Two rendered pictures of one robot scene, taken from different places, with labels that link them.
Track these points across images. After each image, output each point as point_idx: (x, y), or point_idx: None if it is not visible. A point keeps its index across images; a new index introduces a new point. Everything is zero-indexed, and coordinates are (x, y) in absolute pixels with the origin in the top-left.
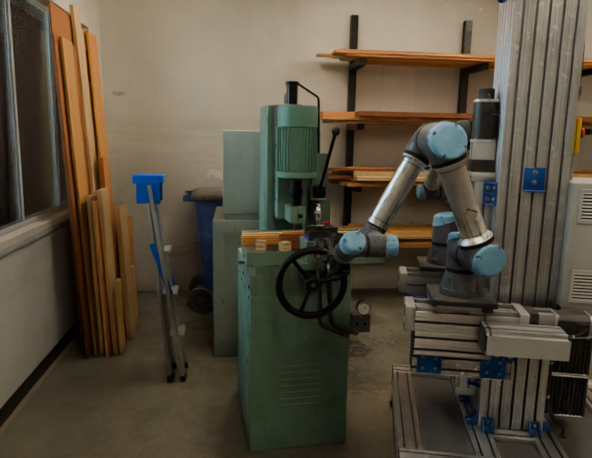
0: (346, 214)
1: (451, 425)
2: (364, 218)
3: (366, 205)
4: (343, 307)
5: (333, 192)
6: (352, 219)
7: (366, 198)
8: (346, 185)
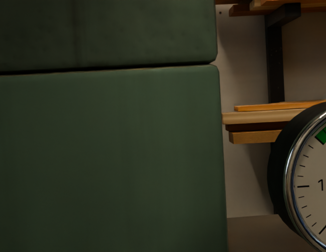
0: (273, 84)
1: None
2: (312, 91)
3: (316, 64)
4: (155, 207)
5: (243, 40)
6: (287, 94)
7: (312, 49)
8: (264, 2)
